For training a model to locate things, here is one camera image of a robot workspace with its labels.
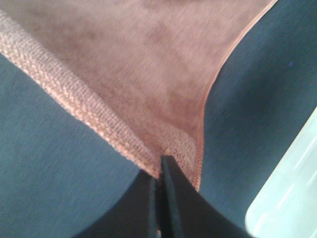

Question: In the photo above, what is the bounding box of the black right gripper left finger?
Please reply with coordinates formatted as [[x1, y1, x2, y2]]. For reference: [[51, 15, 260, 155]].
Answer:
[[78, 172, 158, 238]]

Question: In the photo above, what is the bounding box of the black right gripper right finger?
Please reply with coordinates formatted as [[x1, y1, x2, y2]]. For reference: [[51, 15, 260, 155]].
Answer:
[[159, 155, 250, 238]]

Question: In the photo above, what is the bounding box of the brown microfibre towel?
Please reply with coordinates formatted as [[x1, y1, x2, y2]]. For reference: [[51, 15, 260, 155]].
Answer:
[[0, 0, 275, 188]]

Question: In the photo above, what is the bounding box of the white storage box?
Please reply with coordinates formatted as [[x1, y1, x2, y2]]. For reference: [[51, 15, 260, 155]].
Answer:
[[245, 111, 317, 238]]

